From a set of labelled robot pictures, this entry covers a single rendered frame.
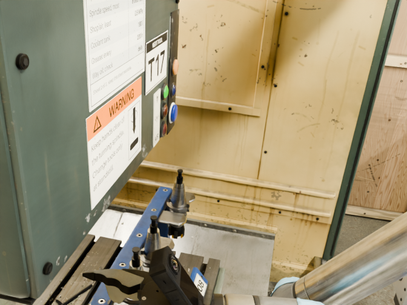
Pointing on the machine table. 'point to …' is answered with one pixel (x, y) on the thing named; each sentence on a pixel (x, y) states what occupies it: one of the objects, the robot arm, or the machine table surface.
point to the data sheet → (112, 46)
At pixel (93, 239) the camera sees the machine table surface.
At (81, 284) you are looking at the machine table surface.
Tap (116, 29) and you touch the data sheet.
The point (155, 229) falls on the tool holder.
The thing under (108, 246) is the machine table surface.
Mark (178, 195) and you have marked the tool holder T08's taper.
